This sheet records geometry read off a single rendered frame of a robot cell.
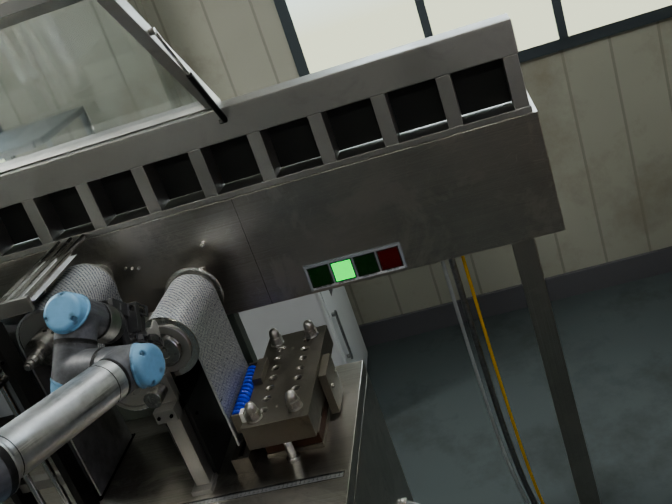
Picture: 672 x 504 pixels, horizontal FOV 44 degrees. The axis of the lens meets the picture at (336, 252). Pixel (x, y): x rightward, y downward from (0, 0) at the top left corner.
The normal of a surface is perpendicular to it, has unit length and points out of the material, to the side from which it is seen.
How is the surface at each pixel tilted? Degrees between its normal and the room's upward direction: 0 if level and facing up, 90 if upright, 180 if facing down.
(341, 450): 0
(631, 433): 0
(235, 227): 90
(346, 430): 0
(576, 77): 90
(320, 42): 90
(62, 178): 90
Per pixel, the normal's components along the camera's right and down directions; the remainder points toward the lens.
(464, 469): -0.31, -0.88
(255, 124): -0.09, 0.41
